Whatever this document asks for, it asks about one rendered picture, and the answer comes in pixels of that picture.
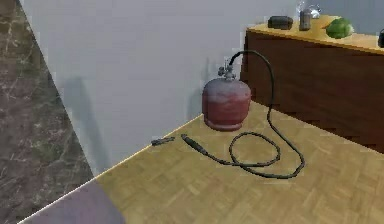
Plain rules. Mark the red gas cylinder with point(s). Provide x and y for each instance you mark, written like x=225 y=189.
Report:
x=226 y=103

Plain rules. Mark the small dark grey tool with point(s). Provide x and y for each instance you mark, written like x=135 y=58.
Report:
x=162 y=141

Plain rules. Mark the black box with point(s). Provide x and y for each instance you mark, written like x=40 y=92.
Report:
x=280 y=22

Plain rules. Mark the brown wooden counter cabinet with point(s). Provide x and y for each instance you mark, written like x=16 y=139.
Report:
x=320 y=83

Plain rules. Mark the grey cylindrical shaker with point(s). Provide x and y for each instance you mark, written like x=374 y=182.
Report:
x=304 y=20

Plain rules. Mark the clear glass vessel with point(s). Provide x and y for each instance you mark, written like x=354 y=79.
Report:
x=313 y=10

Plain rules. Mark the green round vegetable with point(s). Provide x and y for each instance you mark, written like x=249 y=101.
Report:
x=339 y=28

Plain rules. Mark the black round object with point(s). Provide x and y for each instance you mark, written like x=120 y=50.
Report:
x=381 y=39

